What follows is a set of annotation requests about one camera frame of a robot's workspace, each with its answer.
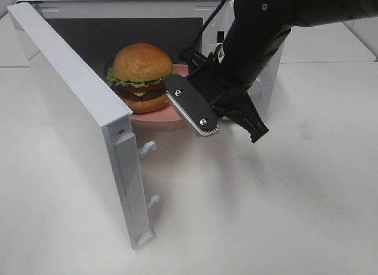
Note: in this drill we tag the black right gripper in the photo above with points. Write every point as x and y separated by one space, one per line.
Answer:
211 95

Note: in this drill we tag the pink round plate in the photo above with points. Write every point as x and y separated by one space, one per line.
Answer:
163 120

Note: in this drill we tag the toy hamburger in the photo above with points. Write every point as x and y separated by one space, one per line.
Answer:
138 75

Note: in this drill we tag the white microwave door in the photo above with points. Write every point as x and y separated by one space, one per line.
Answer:
94 123

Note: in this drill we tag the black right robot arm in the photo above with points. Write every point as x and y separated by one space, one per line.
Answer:
261 26

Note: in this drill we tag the white microwave oven body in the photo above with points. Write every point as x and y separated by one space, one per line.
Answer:
206 9

